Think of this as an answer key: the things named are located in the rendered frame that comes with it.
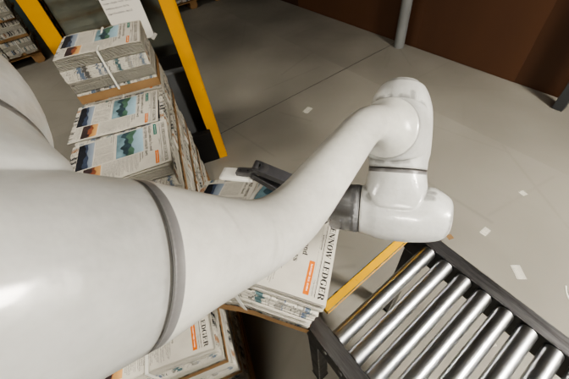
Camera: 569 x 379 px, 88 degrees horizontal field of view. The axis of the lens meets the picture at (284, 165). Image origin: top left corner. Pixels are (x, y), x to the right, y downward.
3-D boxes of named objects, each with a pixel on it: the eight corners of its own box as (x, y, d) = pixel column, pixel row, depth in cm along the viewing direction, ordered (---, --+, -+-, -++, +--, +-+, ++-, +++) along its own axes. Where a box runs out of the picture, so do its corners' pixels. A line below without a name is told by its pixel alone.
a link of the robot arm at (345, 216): (357, 241, 56) (326, 237, 58) (361, 204, 62) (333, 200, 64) (357, 213, 50) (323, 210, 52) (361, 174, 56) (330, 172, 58)
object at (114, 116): (68, 146, 121) (66, 144, 121) (79, 108, 140) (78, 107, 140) (158, 122, 127) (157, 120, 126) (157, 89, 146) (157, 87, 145)
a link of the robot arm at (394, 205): (359, 231, 61) (364, 167, 62) (443, 241, 57) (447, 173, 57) (356, 241, 51) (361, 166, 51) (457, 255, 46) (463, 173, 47)
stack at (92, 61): (167, 225, 218) (49, 61, 124) (164, 195, 238) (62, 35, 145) (218, 208, 224) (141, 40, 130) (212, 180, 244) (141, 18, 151)
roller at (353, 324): (332, 342, 92) (327, 332, 90) (426, 252, 109) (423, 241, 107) (342, 353, 88) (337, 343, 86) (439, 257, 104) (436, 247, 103)
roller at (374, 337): (351, 360, 82) (359, 374, 83) (451, 259, 99) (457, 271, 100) (341, 351, 87) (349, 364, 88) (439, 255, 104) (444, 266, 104)
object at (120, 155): (67, 196, 102) (64, 194, 101) (76, 145, 121) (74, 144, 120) (173, 162, 108) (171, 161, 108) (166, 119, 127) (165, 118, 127)
